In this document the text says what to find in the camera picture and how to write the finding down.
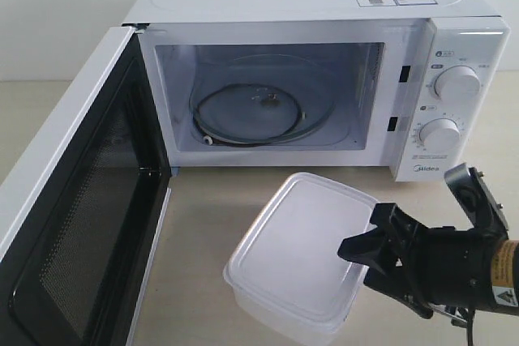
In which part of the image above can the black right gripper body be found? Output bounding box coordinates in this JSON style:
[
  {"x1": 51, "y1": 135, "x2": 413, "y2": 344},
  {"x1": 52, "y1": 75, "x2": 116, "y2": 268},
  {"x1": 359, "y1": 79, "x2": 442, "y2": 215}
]
[{"x1": 371, "y1": 203, "x2": 507, "y2": 318}]

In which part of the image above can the clear plastic food container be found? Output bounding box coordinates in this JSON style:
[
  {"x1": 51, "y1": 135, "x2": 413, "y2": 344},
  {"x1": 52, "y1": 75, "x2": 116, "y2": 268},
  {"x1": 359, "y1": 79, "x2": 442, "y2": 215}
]
[{"x1": 223, "y1": 172, "x2": 378, "y2": 345}]

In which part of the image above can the white microwave door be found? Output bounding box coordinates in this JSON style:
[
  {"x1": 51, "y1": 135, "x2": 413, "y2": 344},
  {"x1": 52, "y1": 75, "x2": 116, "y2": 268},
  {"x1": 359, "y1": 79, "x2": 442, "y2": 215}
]
[{"x1": 1, "y1": 26, "x2": 170, "y2": 345}]

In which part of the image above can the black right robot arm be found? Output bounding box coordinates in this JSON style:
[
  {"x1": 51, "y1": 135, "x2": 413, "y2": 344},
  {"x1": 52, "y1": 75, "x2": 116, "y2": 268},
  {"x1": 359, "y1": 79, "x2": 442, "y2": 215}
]
[{"x1": 337, "y1": 203, "x2": 518, "y2": 319}]

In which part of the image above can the glass microwave turntable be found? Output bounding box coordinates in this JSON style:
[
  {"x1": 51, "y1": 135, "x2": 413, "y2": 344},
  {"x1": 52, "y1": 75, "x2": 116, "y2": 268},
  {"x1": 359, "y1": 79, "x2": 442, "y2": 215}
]
[{"x1": 190, "y1": 54, "x2": 339, "y2": 147}]

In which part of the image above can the white microwave oven body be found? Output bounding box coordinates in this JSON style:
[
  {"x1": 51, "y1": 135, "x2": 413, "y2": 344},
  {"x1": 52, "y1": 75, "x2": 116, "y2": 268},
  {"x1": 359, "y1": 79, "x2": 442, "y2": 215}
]
[{"x1": 124, "y1": 0, "x2": 510, "y2": 182}]

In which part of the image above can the white upper power knob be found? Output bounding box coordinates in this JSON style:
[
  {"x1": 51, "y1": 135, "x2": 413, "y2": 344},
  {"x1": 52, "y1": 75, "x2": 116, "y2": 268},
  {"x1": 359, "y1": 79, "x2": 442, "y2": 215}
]
[{"x1": 434, "y1": 66, "x2": 481, "y2": 103}]

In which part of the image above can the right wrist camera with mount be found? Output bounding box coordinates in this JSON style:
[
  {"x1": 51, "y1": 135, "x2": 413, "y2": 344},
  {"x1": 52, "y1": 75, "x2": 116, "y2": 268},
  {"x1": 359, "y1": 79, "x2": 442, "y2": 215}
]
[{"x1": 444, "y1": 163, "x2": 508, "y2": 237}]

